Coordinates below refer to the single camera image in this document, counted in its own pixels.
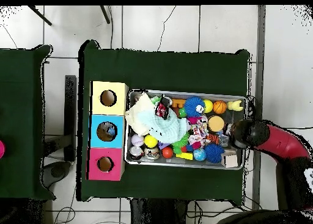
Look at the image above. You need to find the crushed red drink can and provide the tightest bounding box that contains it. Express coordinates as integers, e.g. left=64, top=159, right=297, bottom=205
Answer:
left=154, top=95, right=171, bottom=120

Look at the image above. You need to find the mint green waffle cloth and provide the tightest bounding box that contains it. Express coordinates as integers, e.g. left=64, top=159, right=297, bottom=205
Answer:
left=136, top=107, right=188, bottom=144

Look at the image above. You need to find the cream yellow waffle cloth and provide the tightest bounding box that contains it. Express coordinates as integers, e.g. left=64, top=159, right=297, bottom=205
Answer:
left=124, top=92, right=157, bottom=136

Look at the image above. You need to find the blue fuzzy monster toy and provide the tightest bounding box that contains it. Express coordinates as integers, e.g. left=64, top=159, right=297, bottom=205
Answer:
left=183, top=96, right=205, bottom=118

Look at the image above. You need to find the wooden box with three holes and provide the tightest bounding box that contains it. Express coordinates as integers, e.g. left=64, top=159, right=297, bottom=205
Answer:
left=86, top=81, right=130, bottom=181

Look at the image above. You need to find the dark green tablecloth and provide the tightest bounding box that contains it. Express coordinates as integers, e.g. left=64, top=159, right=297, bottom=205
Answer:
left=76, top=39, right=251, bottom=202

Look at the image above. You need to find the yellow smooth ball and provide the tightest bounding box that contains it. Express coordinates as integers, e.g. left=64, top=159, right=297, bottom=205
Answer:
left=202, top=98, right=214, bottom=114

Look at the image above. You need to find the toy hamburger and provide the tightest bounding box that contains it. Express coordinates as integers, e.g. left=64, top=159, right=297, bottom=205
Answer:
left=207, top=115, right=225, bottom=133

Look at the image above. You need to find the orange toy basketball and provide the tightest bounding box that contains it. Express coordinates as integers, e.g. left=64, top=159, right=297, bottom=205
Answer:
left=212, top=100, right=227, bottom=115

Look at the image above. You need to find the blue spiky ball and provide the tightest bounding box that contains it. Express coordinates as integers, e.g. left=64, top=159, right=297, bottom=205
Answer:
left=204, top=143, right=225, bottom=164

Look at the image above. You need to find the yellow foam bone toy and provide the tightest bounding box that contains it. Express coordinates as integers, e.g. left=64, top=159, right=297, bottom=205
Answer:
left=226, top=99, right=245, bottom=112

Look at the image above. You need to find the plain wooden cube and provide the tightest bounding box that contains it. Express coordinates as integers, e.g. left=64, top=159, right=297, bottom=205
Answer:
left=221, top=154, right=238, bottom=168

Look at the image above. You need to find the grey round stand base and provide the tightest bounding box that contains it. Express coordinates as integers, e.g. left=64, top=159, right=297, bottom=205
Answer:
left=42, top=161, right=72, bottom=189

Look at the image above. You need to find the black tripod leg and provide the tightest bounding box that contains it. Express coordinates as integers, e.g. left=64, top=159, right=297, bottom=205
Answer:
left=27, top=5, right=53, bottom=26
left=99, top=5, right=111, bottom=24

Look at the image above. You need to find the dark green side table cloth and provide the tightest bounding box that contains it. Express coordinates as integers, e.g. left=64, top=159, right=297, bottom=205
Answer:
left=0, top=44, right=56, bottom=201

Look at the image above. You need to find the shallow wire mesh bin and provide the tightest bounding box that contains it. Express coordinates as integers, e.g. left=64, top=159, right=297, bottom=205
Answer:
left=123, top=89, right=247, bottom=170

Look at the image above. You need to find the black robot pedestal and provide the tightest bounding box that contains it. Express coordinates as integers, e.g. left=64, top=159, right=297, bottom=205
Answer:
left=129, top=198, right=189, bottom=224

